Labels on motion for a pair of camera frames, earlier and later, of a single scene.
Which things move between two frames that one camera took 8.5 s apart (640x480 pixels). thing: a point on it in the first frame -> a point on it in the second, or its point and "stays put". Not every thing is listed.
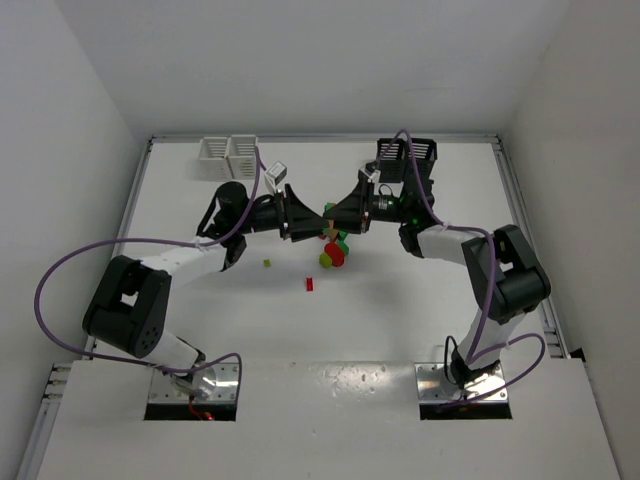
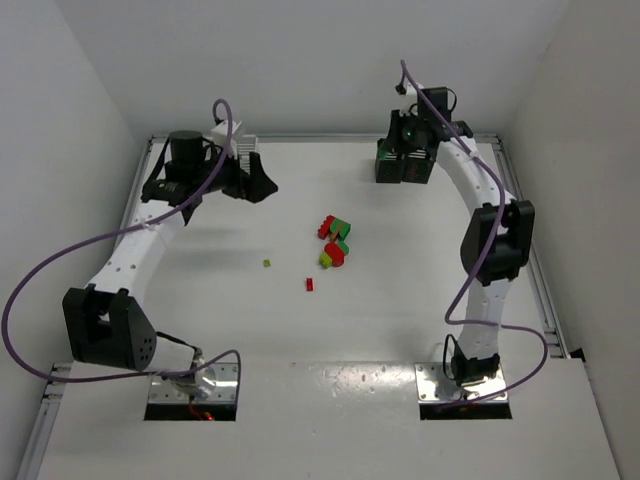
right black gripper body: x=363 y=204 -> x=405 y=153
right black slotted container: x=425 y=154 stays put
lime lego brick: x=325 y=260 stays put
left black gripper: x=288 y=214 -> x=245 y=182
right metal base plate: x=434 y=386 stays put
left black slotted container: x=391 y=165 stays put
